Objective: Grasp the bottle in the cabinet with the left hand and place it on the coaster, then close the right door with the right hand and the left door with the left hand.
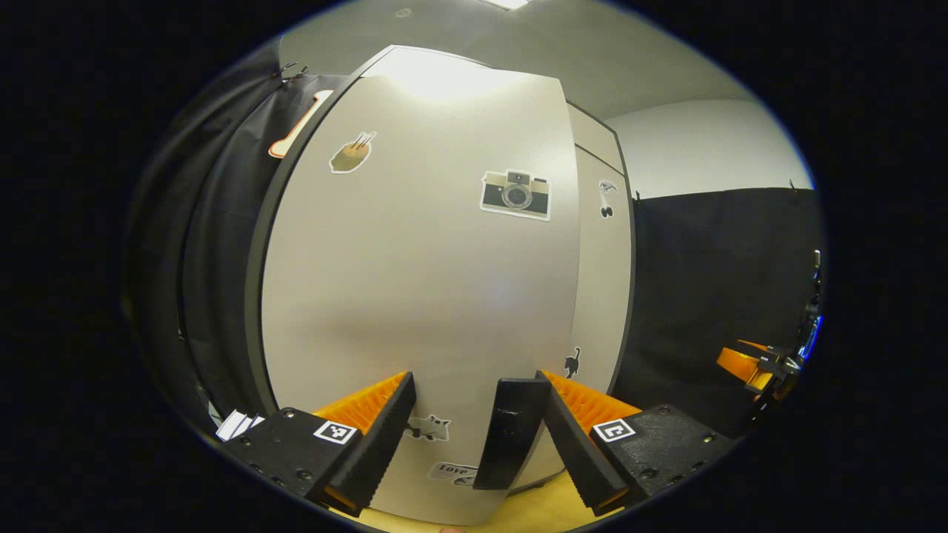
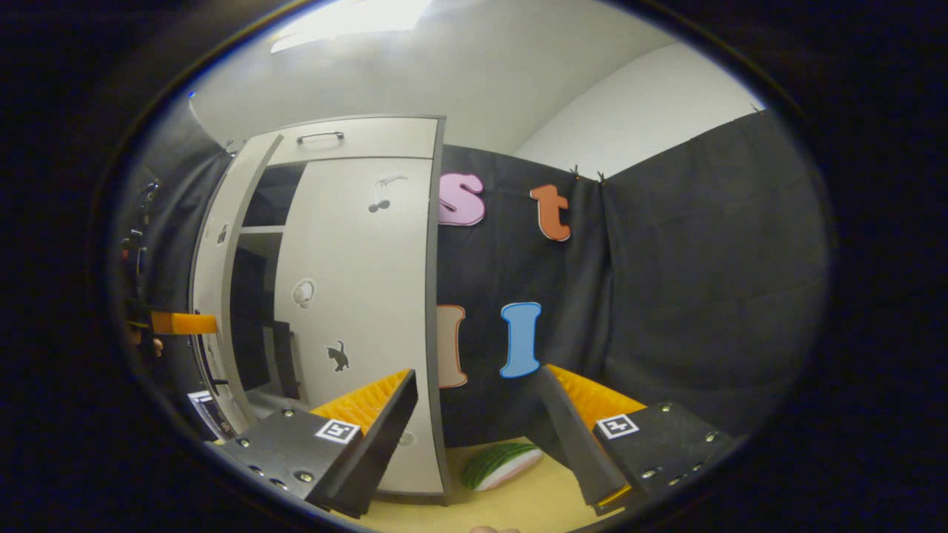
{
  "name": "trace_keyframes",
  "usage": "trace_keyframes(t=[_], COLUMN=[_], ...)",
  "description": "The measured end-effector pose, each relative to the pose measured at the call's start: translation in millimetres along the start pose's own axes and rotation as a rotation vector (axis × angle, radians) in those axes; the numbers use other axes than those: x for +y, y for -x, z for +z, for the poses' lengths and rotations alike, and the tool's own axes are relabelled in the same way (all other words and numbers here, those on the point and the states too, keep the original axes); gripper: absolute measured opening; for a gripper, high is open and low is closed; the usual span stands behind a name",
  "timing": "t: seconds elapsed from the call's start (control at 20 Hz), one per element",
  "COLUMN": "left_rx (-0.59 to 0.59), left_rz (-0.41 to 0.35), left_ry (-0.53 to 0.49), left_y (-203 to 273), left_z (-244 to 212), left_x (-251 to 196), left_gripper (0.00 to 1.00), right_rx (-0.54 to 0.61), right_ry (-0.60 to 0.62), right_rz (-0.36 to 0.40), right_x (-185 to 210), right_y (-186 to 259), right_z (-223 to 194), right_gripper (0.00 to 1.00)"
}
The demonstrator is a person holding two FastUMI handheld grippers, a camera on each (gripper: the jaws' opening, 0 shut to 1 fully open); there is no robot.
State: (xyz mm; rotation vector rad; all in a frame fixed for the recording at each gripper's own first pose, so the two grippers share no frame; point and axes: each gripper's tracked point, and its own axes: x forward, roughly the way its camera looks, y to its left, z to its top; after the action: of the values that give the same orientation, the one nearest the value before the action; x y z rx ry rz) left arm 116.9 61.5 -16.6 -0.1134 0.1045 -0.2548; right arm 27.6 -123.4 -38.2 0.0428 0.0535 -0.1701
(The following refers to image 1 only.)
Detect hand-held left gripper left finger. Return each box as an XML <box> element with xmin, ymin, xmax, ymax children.
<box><xmin>221</xmin><ymin>372</ymin><xmax>417</xmax><ymax>517</ymax></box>

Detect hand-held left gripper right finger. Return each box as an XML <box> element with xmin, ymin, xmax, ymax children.
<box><xmin>535</xmin><ymin>370</ymin><xmax>735</xmax><ymax>517</ymax></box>

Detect white camera-sticker cabinet door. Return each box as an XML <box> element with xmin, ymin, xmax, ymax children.
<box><xmin>261</xmin><ymin>70</ymin><xmax>581</xmax><ymax>526</ymax></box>

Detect white and grey cabinet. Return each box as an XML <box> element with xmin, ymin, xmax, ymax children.
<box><xmin>243</xmin><ymin>43</ymin><xmax>639</xmax><ymax>493</ymax></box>

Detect black backdrop cloth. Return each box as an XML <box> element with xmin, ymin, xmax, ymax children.
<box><xmin>611</xmin><ymin>187</ymin><xmax>828</xmax><ymax>439</ymax></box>
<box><xmin>124</xmin><ymin>61</ymin><xmax>353</xmax><ymax>438</ymax></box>

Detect white paper cards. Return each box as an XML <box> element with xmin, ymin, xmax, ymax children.
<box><xmin>215</xmin><ymin>409</ymin><xmax>266</xmax><ymax>443</ymax></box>

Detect white drawer front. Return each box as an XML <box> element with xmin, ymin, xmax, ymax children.
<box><xmin>359</xmin><ymin>44</ymin><xmax>627</xmax><ymax>175</ymax></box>

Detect black door handle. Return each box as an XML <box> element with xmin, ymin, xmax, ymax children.
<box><xmin>473</xmin><ymin>376</ymin><xmax>553</xmax><ymax>492</ymax></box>

